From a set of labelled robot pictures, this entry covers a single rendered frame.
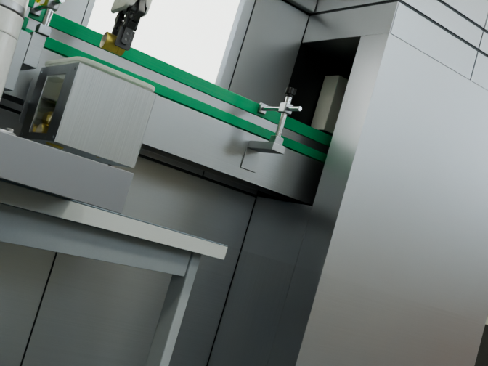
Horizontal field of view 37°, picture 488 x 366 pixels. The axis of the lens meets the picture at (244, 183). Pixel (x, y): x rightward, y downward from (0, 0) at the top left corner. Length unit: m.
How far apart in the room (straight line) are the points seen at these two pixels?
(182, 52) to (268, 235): 0.57
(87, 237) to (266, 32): 1.04
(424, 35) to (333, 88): 0.35
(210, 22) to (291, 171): 0.47
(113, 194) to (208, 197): 0.96
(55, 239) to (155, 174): 0.74
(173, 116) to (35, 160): 0.81
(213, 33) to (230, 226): 0.56
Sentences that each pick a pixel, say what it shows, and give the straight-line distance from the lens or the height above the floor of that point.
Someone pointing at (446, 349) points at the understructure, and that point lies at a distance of 2.30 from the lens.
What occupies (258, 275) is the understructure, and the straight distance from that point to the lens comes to 2.10.
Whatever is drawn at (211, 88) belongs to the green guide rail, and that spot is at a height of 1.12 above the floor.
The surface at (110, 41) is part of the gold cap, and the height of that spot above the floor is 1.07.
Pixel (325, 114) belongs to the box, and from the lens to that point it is 2.27.
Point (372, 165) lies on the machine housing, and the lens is 1.97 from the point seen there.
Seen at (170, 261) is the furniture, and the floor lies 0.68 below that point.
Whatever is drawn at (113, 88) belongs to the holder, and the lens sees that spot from 1.43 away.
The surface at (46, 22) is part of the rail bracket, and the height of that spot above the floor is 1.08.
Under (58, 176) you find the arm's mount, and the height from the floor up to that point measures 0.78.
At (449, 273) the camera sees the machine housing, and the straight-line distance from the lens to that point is 2.24.
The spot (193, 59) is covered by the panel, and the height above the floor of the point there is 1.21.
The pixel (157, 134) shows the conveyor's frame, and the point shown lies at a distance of 1.78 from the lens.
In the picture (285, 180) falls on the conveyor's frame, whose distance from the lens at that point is 1.99.
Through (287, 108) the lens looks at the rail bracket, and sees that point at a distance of 1.85.
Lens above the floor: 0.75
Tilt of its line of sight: 5 degrees up
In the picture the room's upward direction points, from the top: 16 degrees clockwise
